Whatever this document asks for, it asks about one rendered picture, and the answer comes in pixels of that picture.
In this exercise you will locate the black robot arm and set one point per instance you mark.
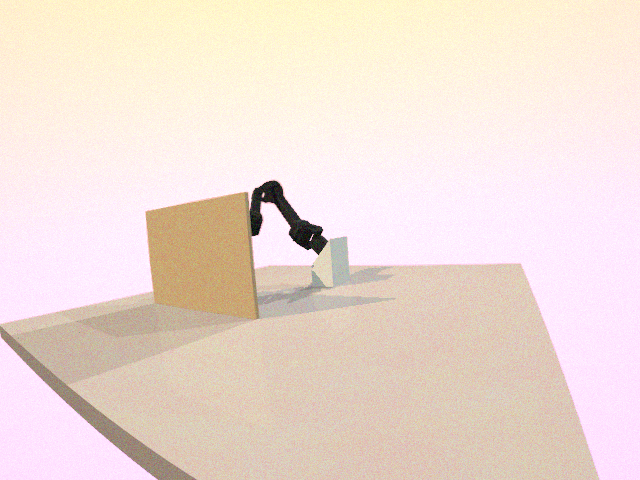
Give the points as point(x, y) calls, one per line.
point(301, 231)

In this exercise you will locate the tan flat square board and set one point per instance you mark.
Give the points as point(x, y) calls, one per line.
point(201, 256)

